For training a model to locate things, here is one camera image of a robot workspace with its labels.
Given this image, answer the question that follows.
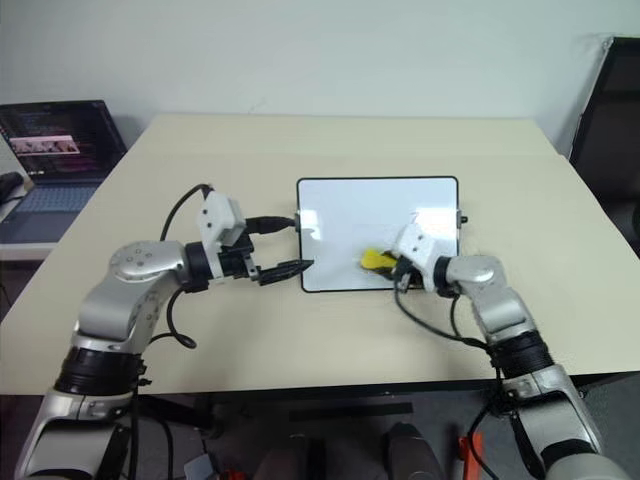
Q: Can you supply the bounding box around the black office chair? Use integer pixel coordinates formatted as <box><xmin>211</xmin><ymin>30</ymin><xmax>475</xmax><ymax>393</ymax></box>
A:
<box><xmin>568</xmin><ymin>35</ymin><xmax>640</xmax><ymax>241</ymax></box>

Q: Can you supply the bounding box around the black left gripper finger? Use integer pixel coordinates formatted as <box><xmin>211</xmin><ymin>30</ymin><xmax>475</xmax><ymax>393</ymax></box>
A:
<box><xmin>243</xmin><ymin>216</ymin><xmax>297</xmax><ymax>235</ymax></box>
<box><xmin>258</xmin><ymin>258</ymin><xmax>315</xmax><ymax>288</ymax></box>

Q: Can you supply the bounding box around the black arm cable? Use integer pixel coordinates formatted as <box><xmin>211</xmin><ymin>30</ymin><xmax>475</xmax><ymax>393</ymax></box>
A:
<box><xmin>148</xmin><ymin>183</ymin><xmax>217</xmax><ymax>350</ymax></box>
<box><xmin>392</xmin><ymin>279</ymin><xmax>497</xmax><ymax>352</ymax></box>

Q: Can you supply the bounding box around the orange clamp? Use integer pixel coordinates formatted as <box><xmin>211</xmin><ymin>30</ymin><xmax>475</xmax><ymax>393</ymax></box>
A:
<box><xmin>457</xmin><ymin>432</ymin><xmax>486</xmax><ymax>480</ymax></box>

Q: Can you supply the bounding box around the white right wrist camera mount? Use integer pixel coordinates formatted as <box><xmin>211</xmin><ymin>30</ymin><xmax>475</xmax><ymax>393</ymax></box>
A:
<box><xmin>392</xmin><ymin>223</ymin><xmax>441</xmax><ymax>292</ymax></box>

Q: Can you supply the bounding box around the yellow whiteboard eraser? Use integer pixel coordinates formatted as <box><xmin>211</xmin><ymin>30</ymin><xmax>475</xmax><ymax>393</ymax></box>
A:
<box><xmin>358</xmin><ymin>247</ymin><xmax>400</xmax><ymax>274</ymax></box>

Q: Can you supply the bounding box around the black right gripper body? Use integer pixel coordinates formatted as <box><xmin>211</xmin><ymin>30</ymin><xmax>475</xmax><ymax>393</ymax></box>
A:
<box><xmin>392</xmin><ymin>257</ymin><xmax>426</xmax><ymax>294</ymax></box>

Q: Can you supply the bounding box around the black-framed whiteboard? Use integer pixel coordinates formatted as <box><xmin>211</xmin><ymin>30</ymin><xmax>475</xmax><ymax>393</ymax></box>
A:
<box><xmin>292</xmin><ymin>175</ymin><xmax>469</xmax><ymax>295</ymax></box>

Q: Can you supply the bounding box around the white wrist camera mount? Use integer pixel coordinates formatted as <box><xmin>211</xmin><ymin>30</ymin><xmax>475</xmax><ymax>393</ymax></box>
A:
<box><xmin>195</xmin><ymin>190</ymin><xmax>248</xmax><ymax>280</ymax></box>
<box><xmin>392</xmin><ymin>223</ymin><xmax>441</xmax><ymax>292</ymax></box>

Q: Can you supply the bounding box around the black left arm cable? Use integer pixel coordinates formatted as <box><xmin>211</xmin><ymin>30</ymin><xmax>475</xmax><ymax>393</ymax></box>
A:
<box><xmin>148</xmin><ymin>183</ymin><xmax>217</xmax><ymax>350</ymax></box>

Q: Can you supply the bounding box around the open dark laptop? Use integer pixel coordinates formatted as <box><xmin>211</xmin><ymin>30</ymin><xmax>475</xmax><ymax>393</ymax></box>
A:
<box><xmin>0</xmin><ymin>99</ymin><xmax>129</xmax><ymax>246</ymax></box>

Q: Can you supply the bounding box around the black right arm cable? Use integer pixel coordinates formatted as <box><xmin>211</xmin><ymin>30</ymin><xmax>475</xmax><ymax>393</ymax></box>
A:
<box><xmin>392</xmin><ymin>279</ymin><xmax>497</xmax><ymax>352</ymax></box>

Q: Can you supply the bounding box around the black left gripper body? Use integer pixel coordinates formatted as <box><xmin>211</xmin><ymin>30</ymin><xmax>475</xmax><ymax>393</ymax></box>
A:
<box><xmin>218</xmin><ymin>230</ymin><xmax>263</xmax><ymax>283</ymax></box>

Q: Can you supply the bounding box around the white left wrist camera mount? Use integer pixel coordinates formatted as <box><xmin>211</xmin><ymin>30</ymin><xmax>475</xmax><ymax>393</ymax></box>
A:
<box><xmin>195</xmin><ymin>190</ymin><xmax>248</xmax><ymax>280</ymax></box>

